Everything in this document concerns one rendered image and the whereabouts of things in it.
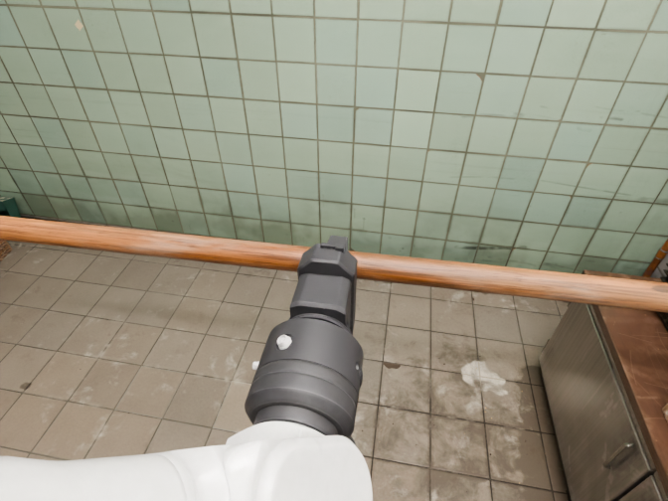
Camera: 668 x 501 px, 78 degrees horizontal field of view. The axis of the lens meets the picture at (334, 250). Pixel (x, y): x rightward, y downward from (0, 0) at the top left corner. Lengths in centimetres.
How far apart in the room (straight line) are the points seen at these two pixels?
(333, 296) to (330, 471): 15
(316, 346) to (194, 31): 159
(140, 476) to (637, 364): 125
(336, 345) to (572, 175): 165
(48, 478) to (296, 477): 11
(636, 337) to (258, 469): 127
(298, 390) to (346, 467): 6
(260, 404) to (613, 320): 122
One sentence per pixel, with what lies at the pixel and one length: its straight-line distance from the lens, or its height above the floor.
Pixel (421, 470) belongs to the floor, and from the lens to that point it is 163.
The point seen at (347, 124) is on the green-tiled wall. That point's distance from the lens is 174.
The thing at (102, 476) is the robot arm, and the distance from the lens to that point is 22.
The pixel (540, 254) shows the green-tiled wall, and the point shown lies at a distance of 214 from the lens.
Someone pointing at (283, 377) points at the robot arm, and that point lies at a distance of 32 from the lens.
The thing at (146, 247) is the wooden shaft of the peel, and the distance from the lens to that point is 52.
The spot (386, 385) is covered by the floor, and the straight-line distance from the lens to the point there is 176.
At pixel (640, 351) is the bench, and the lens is 139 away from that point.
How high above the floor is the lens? 150
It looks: 41 degrees down
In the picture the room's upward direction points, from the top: straight up
